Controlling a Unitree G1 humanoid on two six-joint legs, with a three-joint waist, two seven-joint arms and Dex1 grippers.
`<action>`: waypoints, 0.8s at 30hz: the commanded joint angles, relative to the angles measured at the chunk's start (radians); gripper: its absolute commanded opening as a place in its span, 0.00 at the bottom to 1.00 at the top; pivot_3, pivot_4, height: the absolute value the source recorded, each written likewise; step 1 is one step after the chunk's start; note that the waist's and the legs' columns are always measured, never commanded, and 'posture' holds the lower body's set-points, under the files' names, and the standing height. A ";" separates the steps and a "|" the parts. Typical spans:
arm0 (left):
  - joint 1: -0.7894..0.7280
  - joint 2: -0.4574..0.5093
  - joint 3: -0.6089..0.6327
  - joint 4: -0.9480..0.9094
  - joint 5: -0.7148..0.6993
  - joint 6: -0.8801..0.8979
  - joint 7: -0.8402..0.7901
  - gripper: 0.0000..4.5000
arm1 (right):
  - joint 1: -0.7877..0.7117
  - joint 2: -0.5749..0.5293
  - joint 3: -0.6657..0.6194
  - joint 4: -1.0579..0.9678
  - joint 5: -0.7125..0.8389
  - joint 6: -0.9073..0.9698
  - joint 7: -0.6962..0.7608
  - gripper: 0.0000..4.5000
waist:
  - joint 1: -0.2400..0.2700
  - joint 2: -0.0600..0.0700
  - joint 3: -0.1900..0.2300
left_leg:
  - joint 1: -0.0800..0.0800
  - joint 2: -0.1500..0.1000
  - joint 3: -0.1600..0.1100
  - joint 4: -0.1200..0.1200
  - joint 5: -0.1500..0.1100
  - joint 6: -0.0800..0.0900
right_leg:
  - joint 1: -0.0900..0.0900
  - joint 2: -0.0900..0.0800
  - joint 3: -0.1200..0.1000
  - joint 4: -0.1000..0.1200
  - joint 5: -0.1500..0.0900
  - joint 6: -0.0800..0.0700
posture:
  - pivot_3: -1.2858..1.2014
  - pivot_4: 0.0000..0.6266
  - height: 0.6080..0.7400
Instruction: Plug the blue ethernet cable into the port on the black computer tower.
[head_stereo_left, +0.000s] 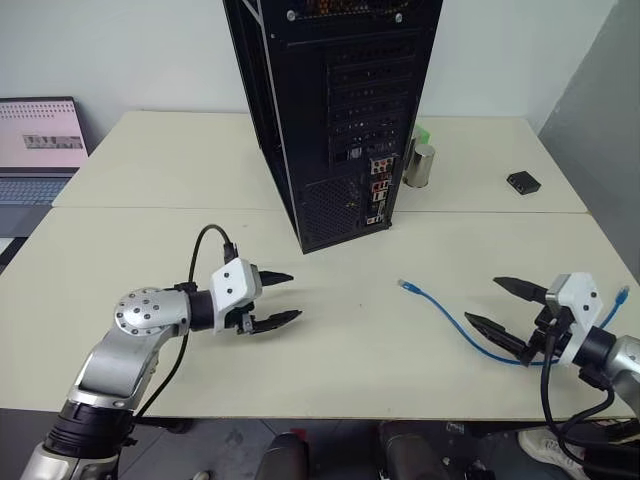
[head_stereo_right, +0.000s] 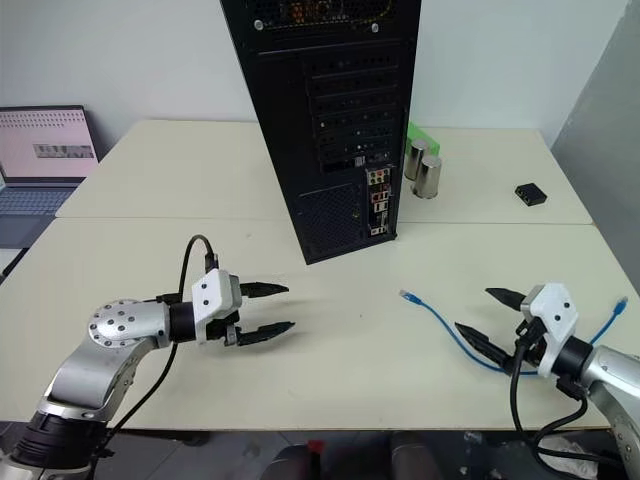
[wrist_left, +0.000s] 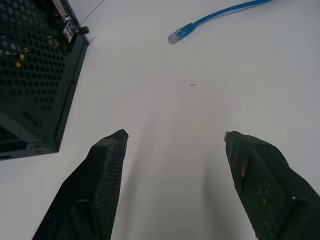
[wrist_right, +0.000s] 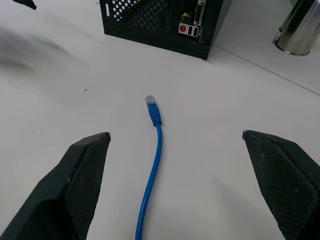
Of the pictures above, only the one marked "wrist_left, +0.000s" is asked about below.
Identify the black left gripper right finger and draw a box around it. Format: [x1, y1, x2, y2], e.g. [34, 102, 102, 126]
[224, 130, 320, 240]

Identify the thin grey antenna wire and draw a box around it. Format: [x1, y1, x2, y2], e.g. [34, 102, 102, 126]
[74, 0, 105, 35]

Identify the black perforated computer case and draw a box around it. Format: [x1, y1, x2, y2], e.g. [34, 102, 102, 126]
[0, 0, 90, 161]

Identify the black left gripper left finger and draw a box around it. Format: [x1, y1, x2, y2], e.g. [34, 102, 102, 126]
[31, 128, 129, 240]

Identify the blue ethernet cable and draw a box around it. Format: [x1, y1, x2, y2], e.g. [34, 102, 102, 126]
[167, 0, 275, 46]

